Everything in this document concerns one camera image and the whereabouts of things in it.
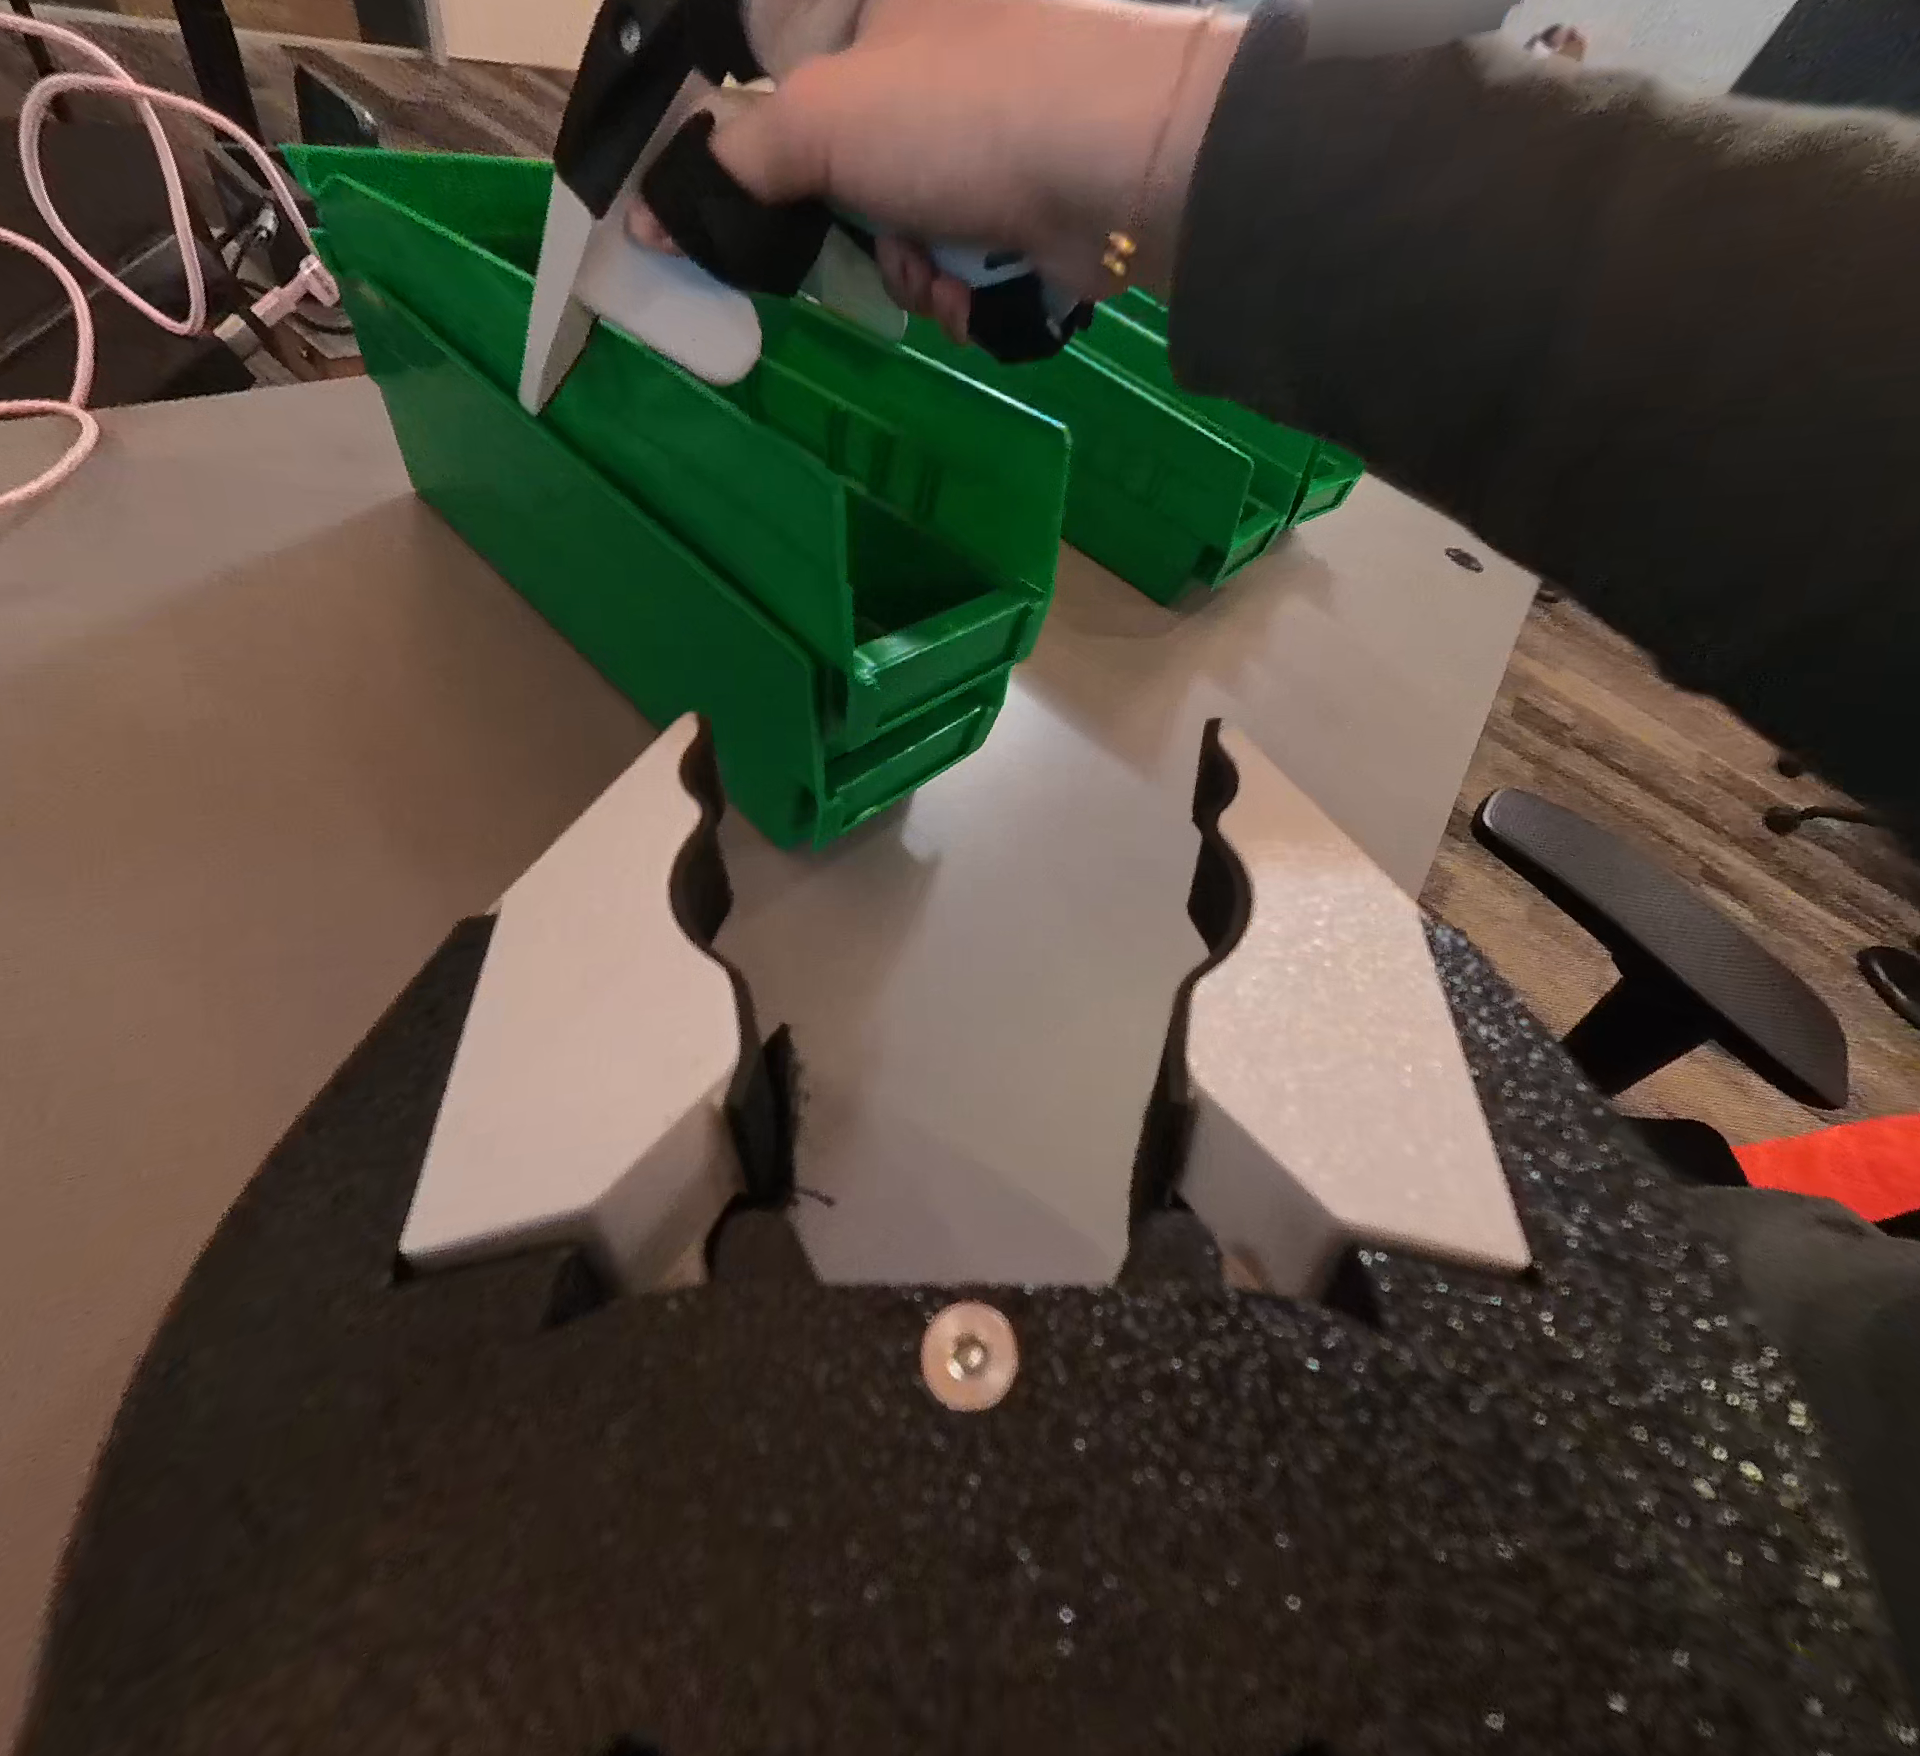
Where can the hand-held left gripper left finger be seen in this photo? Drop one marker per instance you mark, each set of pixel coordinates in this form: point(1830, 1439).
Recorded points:
point(569, 1037)

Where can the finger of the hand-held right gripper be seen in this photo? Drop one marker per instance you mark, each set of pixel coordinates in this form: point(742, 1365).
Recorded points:
point(555, 301)
point(683, 317)

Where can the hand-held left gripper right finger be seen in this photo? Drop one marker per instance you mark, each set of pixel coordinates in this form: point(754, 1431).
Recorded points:
point(1335, 1052)

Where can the person's right forearm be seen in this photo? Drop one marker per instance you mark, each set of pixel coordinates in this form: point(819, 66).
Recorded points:
point(1501, 287)

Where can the person's right hand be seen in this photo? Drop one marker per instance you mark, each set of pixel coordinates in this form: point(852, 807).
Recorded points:
point(974, 106)

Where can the black office chair armrest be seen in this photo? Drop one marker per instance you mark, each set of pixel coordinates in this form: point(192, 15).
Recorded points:
point(1680, 932)

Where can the red fabric item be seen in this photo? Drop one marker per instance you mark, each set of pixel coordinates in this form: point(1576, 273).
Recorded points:
point(1846, 1172)

